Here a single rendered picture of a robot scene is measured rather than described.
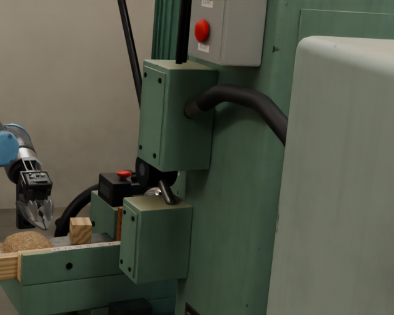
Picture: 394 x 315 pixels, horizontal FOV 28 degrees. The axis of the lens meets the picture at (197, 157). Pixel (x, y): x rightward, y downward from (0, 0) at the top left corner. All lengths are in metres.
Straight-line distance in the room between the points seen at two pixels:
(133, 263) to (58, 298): 0.22
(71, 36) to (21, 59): 0.30
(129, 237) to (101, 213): 0.41
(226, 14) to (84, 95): 3.49
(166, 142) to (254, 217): 0.17
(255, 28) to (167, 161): 0.24
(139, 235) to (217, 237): 0.12
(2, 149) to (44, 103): 2.51
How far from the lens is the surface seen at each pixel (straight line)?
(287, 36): 1.02
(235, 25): 1.01
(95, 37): 4.43
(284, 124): 0.93
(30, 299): 1.37
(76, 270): 1.37
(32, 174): 1.98
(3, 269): 1.37
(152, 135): 1.14
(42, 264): 1.35
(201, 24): 1.03
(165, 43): 1.36
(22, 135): 2.13
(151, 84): 1.14
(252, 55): 1.03
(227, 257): 1.14
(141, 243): 1.20
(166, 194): 1.22
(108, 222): 1.59
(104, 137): 4.55
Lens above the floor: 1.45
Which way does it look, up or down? 14 degrees down
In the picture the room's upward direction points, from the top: 5 degrees clockwise
